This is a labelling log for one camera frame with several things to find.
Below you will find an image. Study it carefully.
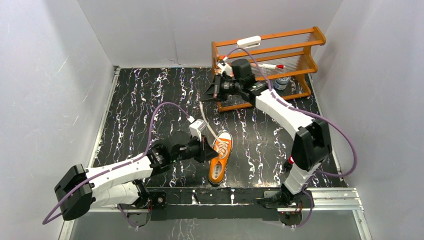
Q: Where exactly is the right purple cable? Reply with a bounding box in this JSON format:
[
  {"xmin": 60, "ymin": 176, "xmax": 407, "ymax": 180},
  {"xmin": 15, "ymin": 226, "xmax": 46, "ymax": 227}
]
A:
[{"xmin": 226, "ymin": 47, "xmax": 359, "ymax": 179}]

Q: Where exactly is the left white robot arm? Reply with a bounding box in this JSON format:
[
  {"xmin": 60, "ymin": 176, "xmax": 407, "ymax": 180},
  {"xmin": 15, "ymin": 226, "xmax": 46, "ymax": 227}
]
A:
[{"xmin": 54, "ymin": 136, "xmax": 219, "ymax": 221}]

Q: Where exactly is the white shoelace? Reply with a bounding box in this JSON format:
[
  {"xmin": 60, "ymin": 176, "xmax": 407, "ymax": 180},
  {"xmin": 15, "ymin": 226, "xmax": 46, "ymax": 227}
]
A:
[{"xmin": 199, "ymin": 102, "xmax": 233, "ymax": 160}]

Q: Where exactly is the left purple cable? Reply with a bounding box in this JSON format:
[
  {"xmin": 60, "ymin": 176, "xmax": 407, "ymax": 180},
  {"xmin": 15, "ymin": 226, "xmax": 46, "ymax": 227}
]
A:
[{"xmin": 42, "ymin": 101, "xmax": 195, "ymax": 226}]

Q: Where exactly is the orange wooden shelf rack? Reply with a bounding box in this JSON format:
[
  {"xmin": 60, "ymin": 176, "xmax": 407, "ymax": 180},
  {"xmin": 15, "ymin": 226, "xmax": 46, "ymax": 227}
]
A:
[{"xmin": 211, "ymin": 26, "xmax": 327, "ymax": 112}]

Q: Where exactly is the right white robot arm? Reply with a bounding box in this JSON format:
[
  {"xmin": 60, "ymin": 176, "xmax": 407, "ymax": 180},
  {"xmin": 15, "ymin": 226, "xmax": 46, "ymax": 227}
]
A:
[{"xmin": 200, "ymin": 58, "xmax": 332, "ymax": 207}]

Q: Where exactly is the red white marker pen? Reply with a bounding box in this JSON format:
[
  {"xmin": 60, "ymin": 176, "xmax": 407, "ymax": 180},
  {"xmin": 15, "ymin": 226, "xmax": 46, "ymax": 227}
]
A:
[{"xmin": 254, "ymin": 63, "xmax": 285, "ymax": 70}]

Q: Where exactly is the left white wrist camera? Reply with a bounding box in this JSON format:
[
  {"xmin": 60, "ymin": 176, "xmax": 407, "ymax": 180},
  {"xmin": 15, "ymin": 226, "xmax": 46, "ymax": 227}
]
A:
[{"xmin": 188, "ymin": 116, "xmax": 207, "ymax": 142}]

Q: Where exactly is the red emergency stop button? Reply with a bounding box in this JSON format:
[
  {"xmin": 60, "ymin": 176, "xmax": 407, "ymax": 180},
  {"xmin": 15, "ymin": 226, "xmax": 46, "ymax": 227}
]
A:
[{"xmin": 283, "ymin": 156, "xmax": 294, "ymax": 172}]

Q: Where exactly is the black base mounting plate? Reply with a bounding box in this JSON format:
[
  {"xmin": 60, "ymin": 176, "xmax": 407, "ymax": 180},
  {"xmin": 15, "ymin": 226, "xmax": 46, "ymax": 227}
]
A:
[{"xmin": 117, "ymin": 186, "xmax": 314, "ymax": 229}]

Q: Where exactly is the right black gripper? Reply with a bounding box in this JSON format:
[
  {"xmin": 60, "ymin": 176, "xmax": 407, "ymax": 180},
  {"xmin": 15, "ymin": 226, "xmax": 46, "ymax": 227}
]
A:
[{"xmin": 199, "ymin": 73, "xmax": 243, "ymax": 103}]

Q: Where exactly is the orange canvas sneaker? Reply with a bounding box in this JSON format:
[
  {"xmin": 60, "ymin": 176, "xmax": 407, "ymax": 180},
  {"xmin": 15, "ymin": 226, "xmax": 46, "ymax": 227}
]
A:
[{"xmin": 208, "ymin": 131, "xmax": 233, "ymax": 185}]

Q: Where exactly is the purple cable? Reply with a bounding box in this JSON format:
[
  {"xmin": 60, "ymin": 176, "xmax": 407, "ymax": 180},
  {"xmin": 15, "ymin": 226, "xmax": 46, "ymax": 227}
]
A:
[
  {"xmin": 42, "ymin": 101, "xmax": 195, "ymax": 226},
  {"xmin": 226, "ymin": 47, "xmax": 359, "ymax": 179}
]

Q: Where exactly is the white stapler on top shelf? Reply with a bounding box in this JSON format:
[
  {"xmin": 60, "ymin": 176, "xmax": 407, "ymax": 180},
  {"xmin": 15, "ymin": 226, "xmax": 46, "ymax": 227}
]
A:
[{"xmin": 236, "ymin": 35, "xmax": 262, "ymax": 49}]

